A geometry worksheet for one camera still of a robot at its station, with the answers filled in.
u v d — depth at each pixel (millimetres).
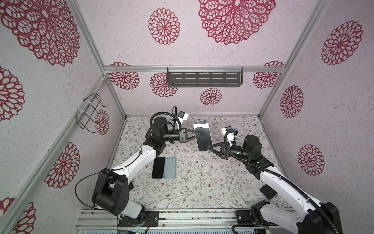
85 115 745
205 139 684
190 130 702
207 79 975
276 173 515
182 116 671
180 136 637
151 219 742
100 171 439
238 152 628
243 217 740
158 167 920
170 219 755
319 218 392
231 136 650
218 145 663
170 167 927
